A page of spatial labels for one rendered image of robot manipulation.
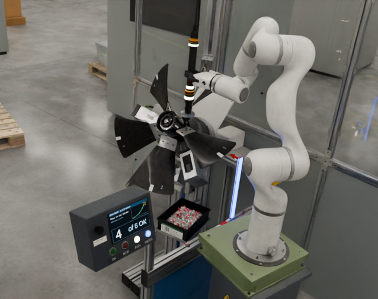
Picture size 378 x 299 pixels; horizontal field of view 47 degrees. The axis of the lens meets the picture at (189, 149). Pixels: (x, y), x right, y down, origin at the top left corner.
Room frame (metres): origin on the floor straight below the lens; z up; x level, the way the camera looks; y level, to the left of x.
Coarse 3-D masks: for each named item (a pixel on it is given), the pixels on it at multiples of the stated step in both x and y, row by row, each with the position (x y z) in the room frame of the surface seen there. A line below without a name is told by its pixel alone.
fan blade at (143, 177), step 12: (156, 156) 1.91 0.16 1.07; (168, 156) 1.93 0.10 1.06; (144, 168) 1.87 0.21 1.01; (156, 168) 1.87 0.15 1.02; (168, 168) 1.88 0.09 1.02; (132, 180) 1.83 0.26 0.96; (144, 180) 1.83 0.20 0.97; (156, 180) 1.83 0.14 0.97; (168, 180) 1.84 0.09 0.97; (156, 192) 1.79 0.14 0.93; (168, 192) 1.80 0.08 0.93
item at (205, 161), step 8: (184, 136) 1.91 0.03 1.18; (192, 136) 1.92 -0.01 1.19; (200, 136) 1.93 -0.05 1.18; (208, 136) 1.94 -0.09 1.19; (192, 144) 1.86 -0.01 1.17; (200, 144) 1.86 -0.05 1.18; (208, 144) 1.86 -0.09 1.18; (216, 144) 1.87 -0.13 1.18; (224, 144) 1.87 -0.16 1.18; (232, 144) 1.87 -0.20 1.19; (192, 152) 1.81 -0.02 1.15; (200, 152) 1.81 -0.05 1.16; (208, 152) 1.81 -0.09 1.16; (216, 152) 1.81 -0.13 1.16; (224, 152) 1.81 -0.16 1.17; (200, 160) 1.77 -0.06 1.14; (208, 160) 1.77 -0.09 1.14; (216, 160) 1.77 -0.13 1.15
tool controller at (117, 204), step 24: (120, 192) 1.30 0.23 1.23; (144, 192) 1.28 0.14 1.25; (72, 216) 1.15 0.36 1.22; (96, 216) 1.12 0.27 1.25; (120, 216) 1.18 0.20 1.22; (144, 216) 1.24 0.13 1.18; (96, 240) 1.10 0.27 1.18; (120, 240) 1.15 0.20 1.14; (144, 240) 1.22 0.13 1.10; (96, 264) 1.07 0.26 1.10
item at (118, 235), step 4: (116, 228) 1.16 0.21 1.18; (120, 228) 1.17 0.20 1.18; (112, 232) 1.14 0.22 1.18; (116, 232) 1.15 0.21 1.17; (120, 232) 1.16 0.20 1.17; (124, 232) 1.17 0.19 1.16; (112, 236) 1.14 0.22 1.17; (116, 236) 1.15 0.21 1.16; (120, 236) 1.16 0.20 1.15; (124, 236) 1.17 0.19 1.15; (116, 240) 1.14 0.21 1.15
